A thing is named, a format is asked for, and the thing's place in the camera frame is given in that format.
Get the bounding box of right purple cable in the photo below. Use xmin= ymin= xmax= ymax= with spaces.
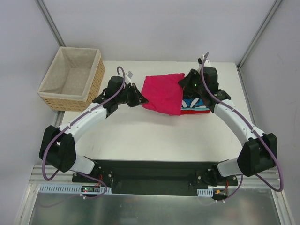
xmin=199 ymin=52 xmax=285 ymax=206

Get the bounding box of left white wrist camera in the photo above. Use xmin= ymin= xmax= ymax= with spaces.
xmin=126 ymin=71 xmax=133 ymax=83

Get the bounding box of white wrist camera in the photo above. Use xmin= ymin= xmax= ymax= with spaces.
xmin=126 ymin=71 xmax=133 ymax=83
xmin=198 ymin=55 xmax=211 ymax=68

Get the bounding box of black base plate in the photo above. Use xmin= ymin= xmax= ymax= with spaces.
xmin=71 ymin=158 xmax=243 ymax=195

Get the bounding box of left aluminium frame post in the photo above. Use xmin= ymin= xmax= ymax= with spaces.
xmin=35 ymin=0 xmax=66 ymax=47

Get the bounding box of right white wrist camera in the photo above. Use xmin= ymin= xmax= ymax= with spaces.
xmin=198 ymin=55 xmax=211 ymax=68

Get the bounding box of right aluminium frame post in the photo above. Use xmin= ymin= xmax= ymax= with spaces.
xmin=237 ymin=0 xmax=284 ymax=71

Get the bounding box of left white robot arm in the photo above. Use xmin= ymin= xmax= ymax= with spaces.
xmin=39 ymin=76 xmax=148 ymax=182

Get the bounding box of pink t shirt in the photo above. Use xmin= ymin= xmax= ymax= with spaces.
xmin=142 ymin=73 xmax=185 ymax=116

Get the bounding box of aluminium frame post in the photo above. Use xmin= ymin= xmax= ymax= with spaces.
xmin=35 ymin=0 xmax=66 ymax=47
xmin=237 ymin=0 xmax=284 ymax=71

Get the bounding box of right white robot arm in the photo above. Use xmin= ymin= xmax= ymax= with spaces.
xmin=178 ymin=67 xmax=278 ymax=186

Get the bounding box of red t shirt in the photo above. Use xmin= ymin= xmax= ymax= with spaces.
xmin=180 ymin=109 xmax=210 ymax=115

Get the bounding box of wicker basket with liner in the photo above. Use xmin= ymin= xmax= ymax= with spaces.
xmin=37 ymin=47 xmax=105 ymax=112

